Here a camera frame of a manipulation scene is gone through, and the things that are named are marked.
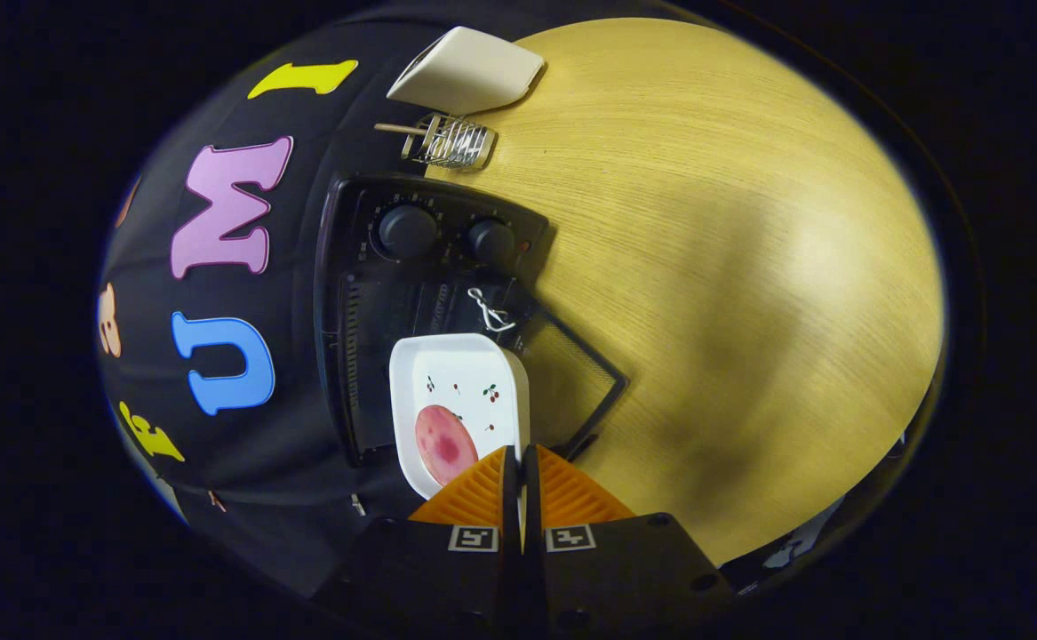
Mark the pink ham slice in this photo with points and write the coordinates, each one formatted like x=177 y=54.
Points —
x=442 y=444

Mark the black toaster oven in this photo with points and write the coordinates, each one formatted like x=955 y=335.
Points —
x=349 y=222

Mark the red cloth clip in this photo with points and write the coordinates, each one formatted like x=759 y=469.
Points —
x=216 y=500

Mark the wooden stick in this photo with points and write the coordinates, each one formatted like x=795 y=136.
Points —
x=394 y=128

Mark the black backdrop cloth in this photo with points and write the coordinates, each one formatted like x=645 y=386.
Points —
x=305 y=133

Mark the cream white toaster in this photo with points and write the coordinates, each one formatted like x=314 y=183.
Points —
x=474 y=71

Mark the white cherry-print food plate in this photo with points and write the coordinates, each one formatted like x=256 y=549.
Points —
x=465 y=364

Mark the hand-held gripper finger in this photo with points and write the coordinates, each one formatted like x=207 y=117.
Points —
x=510 y=498
x=530 y=498

